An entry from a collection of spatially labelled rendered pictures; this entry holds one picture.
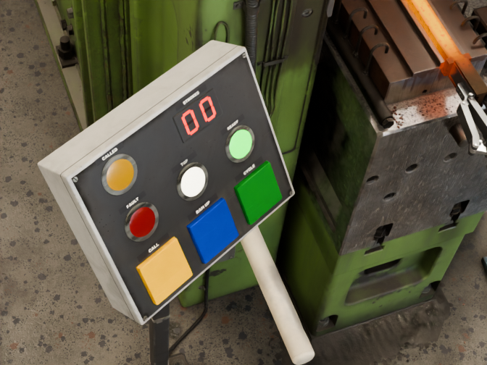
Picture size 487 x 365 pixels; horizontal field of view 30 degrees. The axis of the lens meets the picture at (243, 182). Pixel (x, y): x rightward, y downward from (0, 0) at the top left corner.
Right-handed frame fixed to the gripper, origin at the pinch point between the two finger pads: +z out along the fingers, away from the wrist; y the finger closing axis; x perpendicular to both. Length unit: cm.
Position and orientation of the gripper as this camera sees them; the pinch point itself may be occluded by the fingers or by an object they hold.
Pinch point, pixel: (467, 82)
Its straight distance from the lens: 165.7
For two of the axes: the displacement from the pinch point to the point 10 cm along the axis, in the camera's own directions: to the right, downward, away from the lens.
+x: 0.9, -5.2, -8.5
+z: -3.5, -8.1, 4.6
